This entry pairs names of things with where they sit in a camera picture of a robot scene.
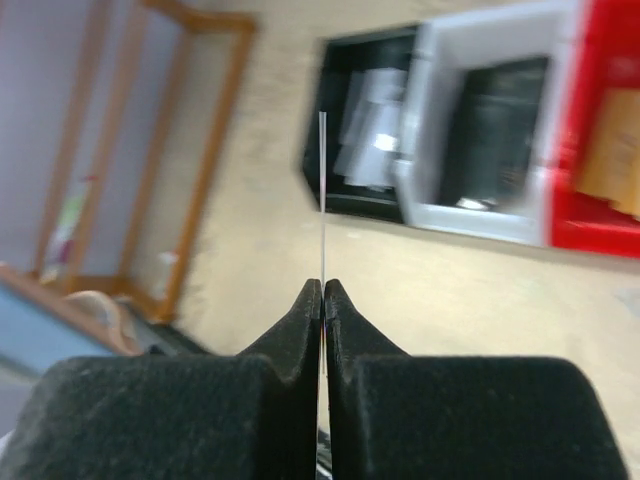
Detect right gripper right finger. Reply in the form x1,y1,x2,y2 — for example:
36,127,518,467
324,280,628,479

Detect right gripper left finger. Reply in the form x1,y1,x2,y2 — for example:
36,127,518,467
1,280,321,479

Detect thin card seen edge-on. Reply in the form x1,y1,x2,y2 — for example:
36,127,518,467
318,111,327,375

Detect pink leather card holder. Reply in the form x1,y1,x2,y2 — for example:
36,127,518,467
1,264,142,374

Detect grey cards in black bin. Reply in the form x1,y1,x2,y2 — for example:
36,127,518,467
333,68,407,191

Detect black cards in white bin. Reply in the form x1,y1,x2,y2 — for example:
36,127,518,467
437,56,549,210

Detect orange card in red bin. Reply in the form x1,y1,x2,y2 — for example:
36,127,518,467
575,88,639,219

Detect orange wooden rack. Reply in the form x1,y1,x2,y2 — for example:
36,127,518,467
31,1,258,325

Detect pink capped marker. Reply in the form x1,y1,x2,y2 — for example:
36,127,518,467
40,175,96,284

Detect green capped marker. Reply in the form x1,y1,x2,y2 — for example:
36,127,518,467
54,191,87,241

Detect black plastic bin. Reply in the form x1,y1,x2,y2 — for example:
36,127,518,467
300,23,420,223

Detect white plastic bin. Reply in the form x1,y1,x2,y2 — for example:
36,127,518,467
394,1,585,246

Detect red plastic bin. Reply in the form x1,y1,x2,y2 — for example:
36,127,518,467
547,0,640,259

